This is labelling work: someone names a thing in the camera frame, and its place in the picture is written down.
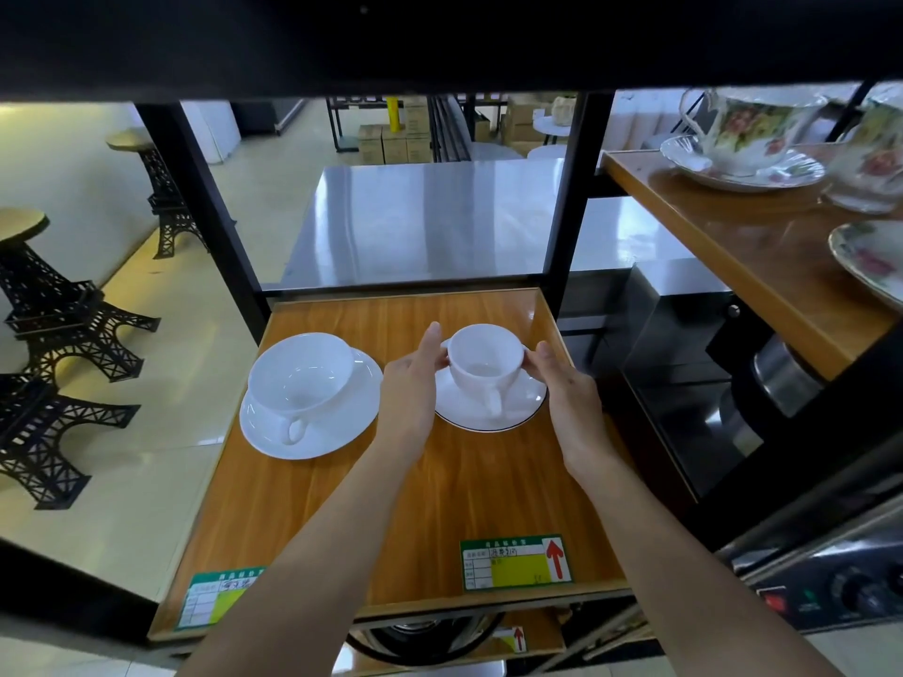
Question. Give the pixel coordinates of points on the person's left hand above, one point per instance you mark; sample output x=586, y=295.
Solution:
x=408, y=398

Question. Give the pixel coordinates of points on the person's right hand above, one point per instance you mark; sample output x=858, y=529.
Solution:
x=573, y=408

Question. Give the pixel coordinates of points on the person's right fingers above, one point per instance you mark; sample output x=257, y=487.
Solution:
x=542, y=359

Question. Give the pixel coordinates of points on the person's left fingers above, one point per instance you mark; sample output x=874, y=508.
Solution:
x=432, y=345

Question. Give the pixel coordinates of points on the small white cup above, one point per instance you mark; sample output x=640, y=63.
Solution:
x=485, y=366

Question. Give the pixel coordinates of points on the person's right forearm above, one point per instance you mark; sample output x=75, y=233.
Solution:
x=677, y=571

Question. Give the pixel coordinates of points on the person's left forearm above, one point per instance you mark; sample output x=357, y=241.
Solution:
x=324, y=564

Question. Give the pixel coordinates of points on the white saucer with dark rim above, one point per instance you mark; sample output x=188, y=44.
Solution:
x=522, y=408

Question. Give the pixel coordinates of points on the stainless steel table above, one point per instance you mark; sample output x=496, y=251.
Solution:
x=437, y=218

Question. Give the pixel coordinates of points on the large plain white saucer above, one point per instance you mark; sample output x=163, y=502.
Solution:
x=338, y=433

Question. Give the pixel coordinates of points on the large white cup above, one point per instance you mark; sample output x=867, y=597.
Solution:
x=303, y=384

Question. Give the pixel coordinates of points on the wooden shelf board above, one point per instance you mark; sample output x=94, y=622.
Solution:
x=458, y=486

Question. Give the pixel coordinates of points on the green yellow label red arrow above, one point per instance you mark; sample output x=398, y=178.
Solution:
x=518, y=562

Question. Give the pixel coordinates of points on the stack of cardboard boxes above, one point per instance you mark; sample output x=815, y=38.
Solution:
x=395, y=140

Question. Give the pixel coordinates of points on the white round table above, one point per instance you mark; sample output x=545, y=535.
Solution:
x=550, y=126

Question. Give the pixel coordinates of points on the steel and black pot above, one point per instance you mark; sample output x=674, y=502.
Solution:
x=776, y=387

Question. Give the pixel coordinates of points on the wooden display shelf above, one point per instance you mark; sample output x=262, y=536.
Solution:
x=762, y=253

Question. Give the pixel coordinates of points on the small label with red arrow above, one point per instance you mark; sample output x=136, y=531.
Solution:
x=517, y=639

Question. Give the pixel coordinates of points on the black round pan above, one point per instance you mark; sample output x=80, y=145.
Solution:
x=423, y=638

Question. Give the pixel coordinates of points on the black tower-shaped stool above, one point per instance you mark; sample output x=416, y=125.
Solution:
x=166, y=197
x=42, y=444
x=63, y=310

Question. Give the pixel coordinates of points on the floral porcelain cup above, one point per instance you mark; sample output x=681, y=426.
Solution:
x=755, y=130
x=871, y=162

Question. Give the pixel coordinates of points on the floral porcelain saucer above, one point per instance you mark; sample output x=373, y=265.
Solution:
x=797, y=172

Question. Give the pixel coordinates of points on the green yellow shelf label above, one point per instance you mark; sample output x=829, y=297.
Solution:
x=211, y=599

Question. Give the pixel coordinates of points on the floral porcelain plate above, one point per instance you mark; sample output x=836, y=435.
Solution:
x=875, y=257

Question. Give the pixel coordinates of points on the steel appliance with black knobs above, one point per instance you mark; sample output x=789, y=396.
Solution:
x=832, y=578

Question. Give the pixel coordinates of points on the yellow post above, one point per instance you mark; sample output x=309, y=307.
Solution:
x=392, y=114

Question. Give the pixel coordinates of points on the black metal shelf frame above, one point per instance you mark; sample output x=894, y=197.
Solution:
x=423, y=42

